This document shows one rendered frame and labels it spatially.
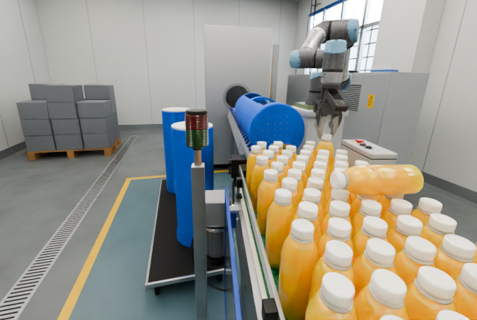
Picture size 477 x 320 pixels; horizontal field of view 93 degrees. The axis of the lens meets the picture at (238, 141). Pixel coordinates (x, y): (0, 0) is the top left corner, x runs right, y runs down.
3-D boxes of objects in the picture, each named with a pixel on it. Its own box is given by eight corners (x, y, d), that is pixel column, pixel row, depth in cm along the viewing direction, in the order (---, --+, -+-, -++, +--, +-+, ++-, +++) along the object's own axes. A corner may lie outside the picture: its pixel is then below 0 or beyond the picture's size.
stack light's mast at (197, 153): (209, 160, 69) (208, 108, 65) (208, 168, 63) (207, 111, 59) (188, 161, 68) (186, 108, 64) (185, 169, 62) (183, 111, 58)
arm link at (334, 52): (348, 42, 84) (348, 37, 77) (343, 72, 87) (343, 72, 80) (325, 42, 87) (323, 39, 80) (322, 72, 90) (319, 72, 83)
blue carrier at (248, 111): (266, 124, 201) (267, 92, 193) (303, 157, 117) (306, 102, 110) (235, 125, 199) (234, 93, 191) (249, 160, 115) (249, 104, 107)
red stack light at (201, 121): (209, 125, 66) (208, 112, 65) (208, 130, 60) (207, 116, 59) (187, 125, 65) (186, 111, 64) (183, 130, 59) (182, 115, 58)
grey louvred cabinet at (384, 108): (304, 147, 470) (312, 75, 432) (399, 199, 270) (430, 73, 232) (281, 148, 456) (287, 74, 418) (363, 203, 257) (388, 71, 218)
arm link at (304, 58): (310, 18, 126) (288, 49, 93) (331, 17, 122) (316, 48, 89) (309, 40, 133) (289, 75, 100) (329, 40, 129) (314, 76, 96)
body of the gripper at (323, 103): (329, 113, 94) (333, 84, 91) (340, 116, 86) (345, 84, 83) (311, 113, 94) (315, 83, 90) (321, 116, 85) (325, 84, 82)
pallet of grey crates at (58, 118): (121, 143, 468) (113, 84, 436) (111, 155, 393) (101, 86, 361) (53, 146, 437) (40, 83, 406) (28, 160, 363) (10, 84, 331)
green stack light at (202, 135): (209, 142, 67) (209, 125, 66) (208, 147, 61) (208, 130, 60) (187, 142, 67) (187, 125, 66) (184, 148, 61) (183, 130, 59)
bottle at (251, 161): (243, 194, 90) (244, 150, 85) (248, 187, 97) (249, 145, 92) (260, 198, 88) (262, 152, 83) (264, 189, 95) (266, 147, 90)
